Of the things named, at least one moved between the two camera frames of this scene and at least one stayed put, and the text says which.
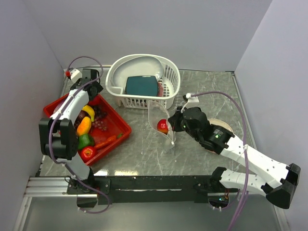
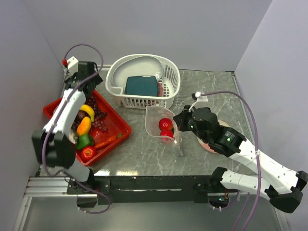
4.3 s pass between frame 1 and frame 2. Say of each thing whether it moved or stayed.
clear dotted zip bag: moved
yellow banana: stayed
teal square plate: stayed
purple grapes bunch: stayed
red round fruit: stayed
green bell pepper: stayed
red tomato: moved
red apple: moved
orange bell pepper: stayed
